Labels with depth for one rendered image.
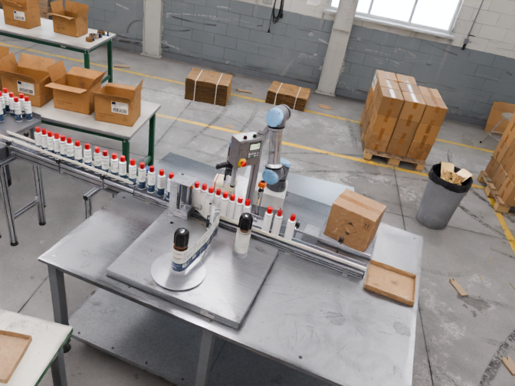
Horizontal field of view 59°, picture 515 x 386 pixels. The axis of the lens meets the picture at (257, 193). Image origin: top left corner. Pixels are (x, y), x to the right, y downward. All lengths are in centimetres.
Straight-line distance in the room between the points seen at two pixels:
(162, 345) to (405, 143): 426
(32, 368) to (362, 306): 174
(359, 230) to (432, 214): 224
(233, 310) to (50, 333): 90
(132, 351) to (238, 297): 89
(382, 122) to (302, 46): 261
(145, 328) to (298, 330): 114
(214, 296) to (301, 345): 53
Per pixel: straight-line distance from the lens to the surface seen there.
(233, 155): 282
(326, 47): 811
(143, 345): 314
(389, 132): 616
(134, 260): 271
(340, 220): 306
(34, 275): 396
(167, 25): 856
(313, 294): 274
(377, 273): 304
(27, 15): 689
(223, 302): 250
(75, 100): 452
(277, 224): 291
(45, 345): 247
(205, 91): 691
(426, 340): 402
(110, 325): 325
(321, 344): 252
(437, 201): 512
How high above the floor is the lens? 272
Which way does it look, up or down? 33 degrees down
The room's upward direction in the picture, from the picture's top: 11 degrees clockwise
